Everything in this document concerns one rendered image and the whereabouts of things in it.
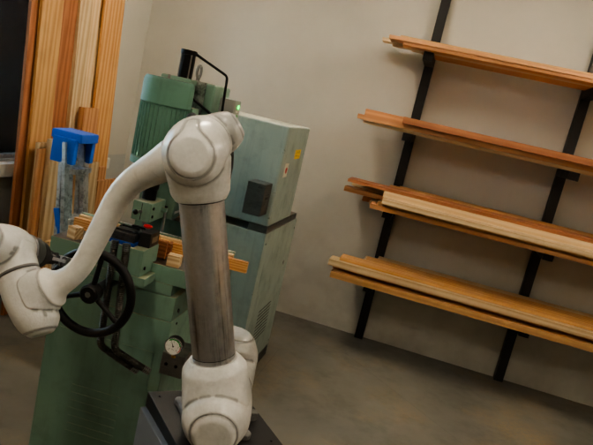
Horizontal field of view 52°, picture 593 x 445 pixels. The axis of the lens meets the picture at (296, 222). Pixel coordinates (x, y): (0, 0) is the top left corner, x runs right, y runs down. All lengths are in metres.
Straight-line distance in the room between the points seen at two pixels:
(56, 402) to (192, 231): 1.26
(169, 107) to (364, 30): 2.47
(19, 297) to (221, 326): 0.49
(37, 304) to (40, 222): 2.13
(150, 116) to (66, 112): 1.83
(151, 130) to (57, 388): 0.98
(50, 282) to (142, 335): 0.70
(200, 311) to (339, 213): 3.08
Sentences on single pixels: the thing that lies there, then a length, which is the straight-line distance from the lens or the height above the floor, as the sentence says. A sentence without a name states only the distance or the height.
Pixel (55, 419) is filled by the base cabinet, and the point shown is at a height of 0.24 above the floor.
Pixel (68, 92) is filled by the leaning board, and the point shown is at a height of 1.29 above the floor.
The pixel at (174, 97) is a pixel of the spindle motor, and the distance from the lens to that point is 2.13.
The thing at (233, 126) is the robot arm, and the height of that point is 1.43.
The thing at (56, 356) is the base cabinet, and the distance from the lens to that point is 2.37.
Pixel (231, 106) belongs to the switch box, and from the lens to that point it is 2.42.
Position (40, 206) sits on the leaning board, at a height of 0.66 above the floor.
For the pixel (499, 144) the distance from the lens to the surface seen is 3.76.
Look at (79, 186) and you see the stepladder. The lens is 3.20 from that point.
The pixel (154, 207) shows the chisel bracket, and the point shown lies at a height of 1.05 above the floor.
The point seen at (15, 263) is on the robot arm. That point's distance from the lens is 1.60.
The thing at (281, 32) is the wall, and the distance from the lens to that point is 4.50.
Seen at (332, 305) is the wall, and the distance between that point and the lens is 4.52.
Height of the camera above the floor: 1.52
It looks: 11 degrees down
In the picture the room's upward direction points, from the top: 13 degrees clockwise
